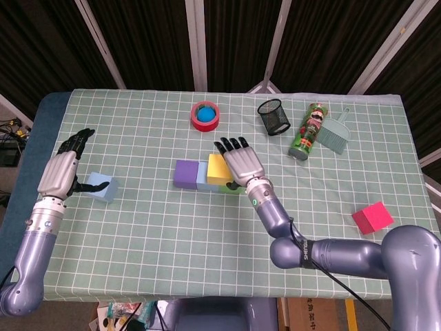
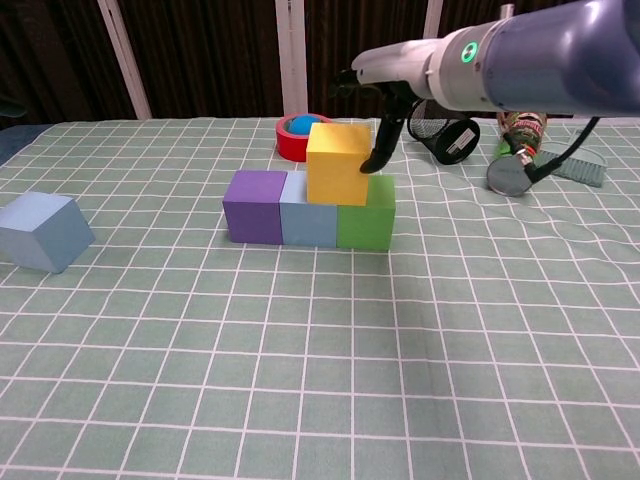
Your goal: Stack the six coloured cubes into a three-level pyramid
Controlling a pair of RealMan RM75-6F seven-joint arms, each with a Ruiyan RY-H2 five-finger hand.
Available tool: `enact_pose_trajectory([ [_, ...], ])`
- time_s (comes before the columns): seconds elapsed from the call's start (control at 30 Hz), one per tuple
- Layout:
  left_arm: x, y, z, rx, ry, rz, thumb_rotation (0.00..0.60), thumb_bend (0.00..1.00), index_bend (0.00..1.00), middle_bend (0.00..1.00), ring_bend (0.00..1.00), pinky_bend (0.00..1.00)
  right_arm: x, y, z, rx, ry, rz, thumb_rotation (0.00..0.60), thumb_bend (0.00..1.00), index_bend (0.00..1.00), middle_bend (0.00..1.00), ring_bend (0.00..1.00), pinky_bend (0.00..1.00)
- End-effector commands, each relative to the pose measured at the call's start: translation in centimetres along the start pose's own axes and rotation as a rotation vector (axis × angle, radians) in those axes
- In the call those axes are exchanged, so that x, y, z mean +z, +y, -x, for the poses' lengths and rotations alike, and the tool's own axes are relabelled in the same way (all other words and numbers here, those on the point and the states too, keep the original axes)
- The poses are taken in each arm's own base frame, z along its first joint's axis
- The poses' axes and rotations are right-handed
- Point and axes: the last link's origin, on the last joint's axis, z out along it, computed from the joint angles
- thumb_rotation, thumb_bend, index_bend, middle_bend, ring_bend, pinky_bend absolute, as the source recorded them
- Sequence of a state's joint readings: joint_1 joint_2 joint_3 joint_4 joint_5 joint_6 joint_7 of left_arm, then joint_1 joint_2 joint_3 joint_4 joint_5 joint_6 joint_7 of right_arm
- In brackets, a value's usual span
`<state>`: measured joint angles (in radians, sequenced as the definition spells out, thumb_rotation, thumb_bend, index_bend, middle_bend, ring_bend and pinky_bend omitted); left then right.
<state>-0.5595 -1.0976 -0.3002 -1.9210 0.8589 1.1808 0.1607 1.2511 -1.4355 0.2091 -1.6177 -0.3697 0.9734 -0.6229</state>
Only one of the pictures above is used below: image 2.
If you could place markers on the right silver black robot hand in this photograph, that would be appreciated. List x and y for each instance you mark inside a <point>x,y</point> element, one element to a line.
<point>395,60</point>

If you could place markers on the yellow cube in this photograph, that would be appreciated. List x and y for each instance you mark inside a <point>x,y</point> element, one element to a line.
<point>335,175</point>

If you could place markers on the green cube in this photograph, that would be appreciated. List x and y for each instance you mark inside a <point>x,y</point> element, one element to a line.
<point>365,225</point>

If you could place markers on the light blue cube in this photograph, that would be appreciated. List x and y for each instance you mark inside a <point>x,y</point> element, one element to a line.
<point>35,230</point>
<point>307,225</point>

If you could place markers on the purple cube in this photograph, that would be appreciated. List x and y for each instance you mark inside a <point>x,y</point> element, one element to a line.
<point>252,220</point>

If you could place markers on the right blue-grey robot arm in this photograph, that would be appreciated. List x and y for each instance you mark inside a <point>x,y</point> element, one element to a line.
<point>550,60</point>

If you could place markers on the black mesh pen cup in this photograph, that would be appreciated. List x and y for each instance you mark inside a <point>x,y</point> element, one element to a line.
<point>450,142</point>

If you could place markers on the blue ball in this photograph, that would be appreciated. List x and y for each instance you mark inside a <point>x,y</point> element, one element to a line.
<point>300,126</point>

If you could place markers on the red tape roll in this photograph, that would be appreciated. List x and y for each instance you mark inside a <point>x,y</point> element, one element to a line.
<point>290,145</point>

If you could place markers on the green chips can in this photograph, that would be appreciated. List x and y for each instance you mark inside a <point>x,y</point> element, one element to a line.
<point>505,177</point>

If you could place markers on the dark pleated curtain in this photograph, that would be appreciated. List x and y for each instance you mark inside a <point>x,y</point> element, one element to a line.
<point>210,50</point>

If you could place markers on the pale blue hand brush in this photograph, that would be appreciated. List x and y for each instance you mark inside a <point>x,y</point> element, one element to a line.
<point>580,167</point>

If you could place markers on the green checkered tablecloth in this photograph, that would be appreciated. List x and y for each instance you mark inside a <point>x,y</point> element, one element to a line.
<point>320,400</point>

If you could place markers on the white frame post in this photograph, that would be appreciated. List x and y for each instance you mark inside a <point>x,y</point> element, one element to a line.
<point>291,50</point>
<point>432,17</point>
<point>125,60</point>

